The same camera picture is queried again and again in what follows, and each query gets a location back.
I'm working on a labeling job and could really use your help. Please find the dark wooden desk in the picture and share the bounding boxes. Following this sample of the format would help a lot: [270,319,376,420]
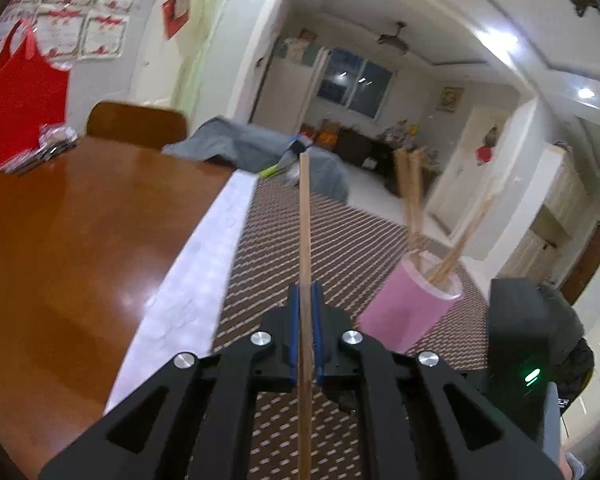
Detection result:
[332,127,441,196]

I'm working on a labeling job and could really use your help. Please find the white door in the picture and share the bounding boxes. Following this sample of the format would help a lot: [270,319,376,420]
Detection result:
[432,107,508,231]

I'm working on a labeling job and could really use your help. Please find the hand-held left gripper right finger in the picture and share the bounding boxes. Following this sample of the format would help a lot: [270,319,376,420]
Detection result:
[312,281,563,480]

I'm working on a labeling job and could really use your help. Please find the red diamond wall decoration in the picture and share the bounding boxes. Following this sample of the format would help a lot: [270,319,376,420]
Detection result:
[161,0,191,40]

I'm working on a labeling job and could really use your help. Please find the wooden chair back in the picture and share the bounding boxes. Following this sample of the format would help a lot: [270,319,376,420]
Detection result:
[86,101,189,151]

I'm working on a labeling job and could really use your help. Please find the white refrigerator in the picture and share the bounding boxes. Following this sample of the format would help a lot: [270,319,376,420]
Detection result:
[252,45,328,133]

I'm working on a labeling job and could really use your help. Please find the plastic bag of pens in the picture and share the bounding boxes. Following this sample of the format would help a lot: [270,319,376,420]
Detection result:
[10,125,78,173]

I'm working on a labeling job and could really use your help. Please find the single light wooden chopstick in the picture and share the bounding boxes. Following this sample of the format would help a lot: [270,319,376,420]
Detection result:
[296,152,313,480]

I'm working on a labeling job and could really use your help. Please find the ceiling fan light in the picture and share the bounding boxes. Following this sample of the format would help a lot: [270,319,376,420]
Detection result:
[377,21,411,56]

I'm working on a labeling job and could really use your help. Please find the white cabinet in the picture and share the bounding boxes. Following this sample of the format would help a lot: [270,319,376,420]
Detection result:
[500,142,591,281]

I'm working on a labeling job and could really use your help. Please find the pink cup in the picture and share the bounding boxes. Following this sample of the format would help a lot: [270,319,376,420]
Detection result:
[357,251,465,356]

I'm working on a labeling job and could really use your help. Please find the group of wall certificates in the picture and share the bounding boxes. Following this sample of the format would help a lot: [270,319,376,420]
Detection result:
[0,0,153,61]

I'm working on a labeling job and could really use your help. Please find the red hanging door decoration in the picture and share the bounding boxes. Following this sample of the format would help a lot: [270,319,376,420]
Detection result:
[475,127,498,166]

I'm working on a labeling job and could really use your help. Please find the brown door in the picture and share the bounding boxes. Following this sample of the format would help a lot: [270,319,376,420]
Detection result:
[560,222,600,306]

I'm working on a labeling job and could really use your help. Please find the grey jacket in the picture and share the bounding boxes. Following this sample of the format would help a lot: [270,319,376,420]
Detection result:
[162,116,350,206]

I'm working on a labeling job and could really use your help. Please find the small framed painting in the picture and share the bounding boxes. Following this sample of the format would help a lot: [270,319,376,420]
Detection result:
[437,86,465,112]

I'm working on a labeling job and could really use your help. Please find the orange cardboard box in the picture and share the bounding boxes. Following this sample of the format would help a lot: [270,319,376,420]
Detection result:
[317,120,341,150]

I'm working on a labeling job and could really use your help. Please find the window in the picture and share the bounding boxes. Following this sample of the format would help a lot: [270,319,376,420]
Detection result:
[317,47,395,121]

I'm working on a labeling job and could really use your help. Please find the person's right forearm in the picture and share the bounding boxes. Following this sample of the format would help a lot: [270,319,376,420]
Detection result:
[544,385,588,480]

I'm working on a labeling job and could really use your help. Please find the light green curtain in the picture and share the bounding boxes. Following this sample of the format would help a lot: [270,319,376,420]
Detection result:
[172,0,246,116]

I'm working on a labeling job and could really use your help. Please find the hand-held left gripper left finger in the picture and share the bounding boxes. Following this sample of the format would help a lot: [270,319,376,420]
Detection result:
[39,282,298,480]

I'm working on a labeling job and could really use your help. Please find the dark jacket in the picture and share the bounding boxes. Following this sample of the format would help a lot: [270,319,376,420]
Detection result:
[540,282,596,403]

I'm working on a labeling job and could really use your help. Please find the bunch of wooden chopsticks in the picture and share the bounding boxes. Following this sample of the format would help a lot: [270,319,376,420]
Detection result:
[392,145,501,286]

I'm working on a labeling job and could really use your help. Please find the brown polka dot tablecloth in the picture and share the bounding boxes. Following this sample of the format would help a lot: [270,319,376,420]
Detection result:
[105,170,496,480]

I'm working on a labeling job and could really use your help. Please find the red felt bag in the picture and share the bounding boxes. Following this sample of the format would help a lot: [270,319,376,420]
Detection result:
[0,20,71,183]

